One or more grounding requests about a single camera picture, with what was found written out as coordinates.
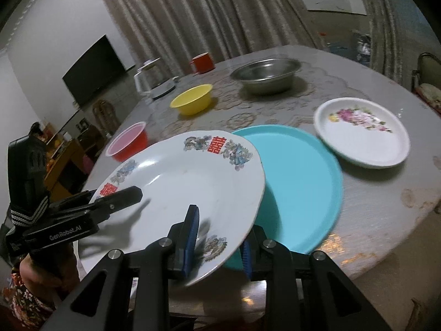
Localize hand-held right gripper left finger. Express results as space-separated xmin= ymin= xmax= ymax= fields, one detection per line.
xmin=39 ymin=205 xmax=201 ymax=331

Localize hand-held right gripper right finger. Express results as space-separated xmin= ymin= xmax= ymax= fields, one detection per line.
xmin=241 ymin=226 xmax=391 ymax=331

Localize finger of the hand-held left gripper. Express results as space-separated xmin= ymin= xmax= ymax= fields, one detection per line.
xmin=86 ymin=185 xmax=143 ymax=226
xmin=50 ymin=189 xmax=98 ymax=214

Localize red plastic cup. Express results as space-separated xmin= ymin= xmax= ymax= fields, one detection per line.
xmin=106 ymin=121 xmax=149 ymax=162

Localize large white plate red print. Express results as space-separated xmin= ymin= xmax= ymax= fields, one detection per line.
xmin=77 ymin=130 xmax=267 ymax=287

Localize yellow plastic bowl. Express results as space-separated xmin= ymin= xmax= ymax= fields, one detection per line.
xmin=170 ymin=84 xmax=213 ymax=115

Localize white plate pink flowers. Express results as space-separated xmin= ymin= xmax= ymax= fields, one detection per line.
xmin=313 ymin=97 xmax=411 ymax=169

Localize stainless steel bowl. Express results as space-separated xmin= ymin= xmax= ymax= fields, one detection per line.
xmin=230 ymin=58 xmax=302 ymax=95

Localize person's left forearm floral sleeve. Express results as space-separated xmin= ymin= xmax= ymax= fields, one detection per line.
xmin=0 ymin=269 xmax=57 ymax=318

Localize person's left hand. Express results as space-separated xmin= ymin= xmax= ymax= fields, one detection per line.
xmin=21 ymin=245 xmax=76 ymax=306

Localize yellow wooden cabinet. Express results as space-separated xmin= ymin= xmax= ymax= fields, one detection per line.
xmin=45 ymin=138 xmax=87 ymax=197

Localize wicker chair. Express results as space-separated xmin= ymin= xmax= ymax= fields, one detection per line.
xmin=92 ymin=100 xmax=121 ymax=137

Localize kettle base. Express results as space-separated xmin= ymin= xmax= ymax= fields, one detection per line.
xmin=152 ymin=78 xmax=179 ymax=101

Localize white electric kettle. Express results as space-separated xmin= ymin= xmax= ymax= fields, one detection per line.
xmin=134 ymin=58 xmax=180 ymax=99

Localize black television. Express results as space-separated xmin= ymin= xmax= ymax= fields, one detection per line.
xmin=63 ymin=35 xmax=126 ymax=107

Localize grey floral tablecloth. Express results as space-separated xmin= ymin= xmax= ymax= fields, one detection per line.
xmin=77 ymin=45 xmax=441 ymax=314

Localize red mug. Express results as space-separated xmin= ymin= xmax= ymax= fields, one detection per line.
xmin=189 ymin=52 xmax=216 ymax=74

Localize wide beige curtain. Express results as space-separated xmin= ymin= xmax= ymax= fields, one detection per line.
xmin=93 ymin=0 xmax=328 ymax=73

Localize upholstered chair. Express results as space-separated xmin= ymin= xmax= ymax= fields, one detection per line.
xmin=412 ymin=52 xmax=441 ymax=118

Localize narrow beige curtain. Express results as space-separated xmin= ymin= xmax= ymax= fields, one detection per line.
xmin=348 ymin=0 xmax=407 ymax=83

